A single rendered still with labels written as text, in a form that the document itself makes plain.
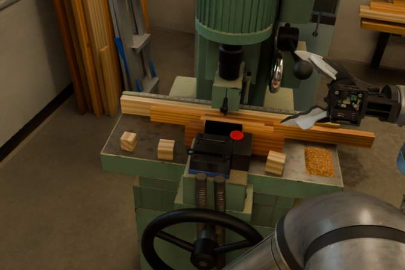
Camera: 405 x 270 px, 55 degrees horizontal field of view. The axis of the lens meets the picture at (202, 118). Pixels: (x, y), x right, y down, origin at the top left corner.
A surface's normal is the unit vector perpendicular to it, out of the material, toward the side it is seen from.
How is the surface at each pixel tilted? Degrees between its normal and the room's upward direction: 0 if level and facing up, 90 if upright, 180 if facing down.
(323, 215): 55
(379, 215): 7
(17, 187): 0
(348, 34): 90
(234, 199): 90
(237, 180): 0
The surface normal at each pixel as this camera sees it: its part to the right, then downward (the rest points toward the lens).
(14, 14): 0.96, 0.21
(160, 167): -0.15, 0.59
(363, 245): -0.27, -0.79
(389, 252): 0.06, -0.79
